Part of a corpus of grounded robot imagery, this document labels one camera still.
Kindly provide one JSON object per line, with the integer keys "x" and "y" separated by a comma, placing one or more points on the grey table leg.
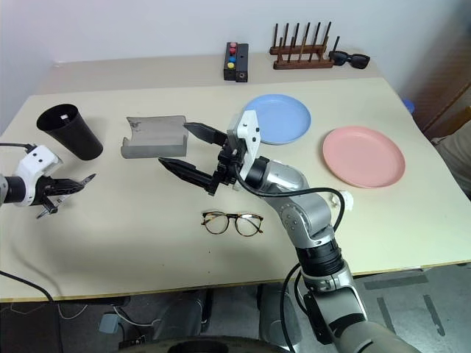
{"x": 184, "y": 312}

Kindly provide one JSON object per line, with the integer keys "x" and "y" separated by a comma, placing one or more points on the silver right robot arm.
{"x": 294, "y": 184}

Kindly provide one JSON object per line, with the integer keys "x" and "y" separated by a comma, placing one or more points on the blue plate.
{"x": 281, "y": 119}

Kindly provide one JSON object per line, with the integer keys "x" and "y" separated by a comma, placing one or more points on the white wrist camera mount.
{"x": 37, "y": 159}
{"x": 250, "y": 127}

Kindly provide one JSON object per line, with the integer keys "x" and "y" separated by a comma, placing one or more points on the grey glasses case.
{"x": 154, "y": 138}

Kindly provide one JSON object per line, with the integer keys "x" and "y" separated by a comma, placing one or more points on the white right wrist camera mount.
{"x": 250, "y": 127}

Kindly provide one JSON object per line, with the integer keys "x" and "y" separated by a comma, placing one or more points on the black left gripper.
{"x": 44, "y": 189}

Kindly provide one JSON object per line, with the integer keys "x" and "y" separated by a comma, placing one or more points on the black sunglasses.
{"x": 355, "y": 59}

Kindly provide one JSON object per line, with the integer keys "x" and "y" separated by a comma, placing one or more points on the small white object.
{"x": 347, "y": 200}

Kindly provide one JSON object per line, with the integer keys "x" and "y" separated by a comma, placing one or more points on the black plastic cup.
{"x": 75, "y": 136}

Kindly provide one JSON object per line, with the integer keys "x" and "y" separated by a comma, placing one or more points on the black box with coloured buttons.
{"x": 230, "y": 62}

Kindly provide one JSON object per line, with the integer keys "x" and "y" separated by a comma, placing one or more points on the brown wooden furniture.
{"x": 447, "y": 106}

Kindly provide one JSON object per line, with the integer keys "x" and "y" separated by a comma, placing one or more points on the pink plate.
{"x": 362, "y": 156}

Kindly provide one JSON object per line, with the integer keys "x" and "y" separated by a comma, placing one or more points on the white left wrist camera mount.
{"x": 37, "y": 159}

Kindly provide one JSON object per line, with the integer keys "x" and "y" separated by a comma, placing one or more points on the tortoiseshell round glasses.
{"x": 235, "y": 216}

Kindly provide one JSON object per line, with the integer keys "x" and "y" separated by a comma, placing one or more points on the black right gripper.
{"x": 231, "y": 162}

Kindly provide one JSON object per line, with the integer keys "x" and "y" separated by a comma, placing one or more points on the person in beige clothes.
{"x": 456, "y": 158}

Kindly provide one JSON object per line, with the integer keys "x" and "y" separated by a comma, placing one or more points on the brown wooden peg rack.
{"x": 301, "y": 63}

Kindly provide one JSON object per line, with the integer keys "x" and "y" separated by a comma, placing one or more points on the black rectangular box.
{"x": 243, "y": 62}

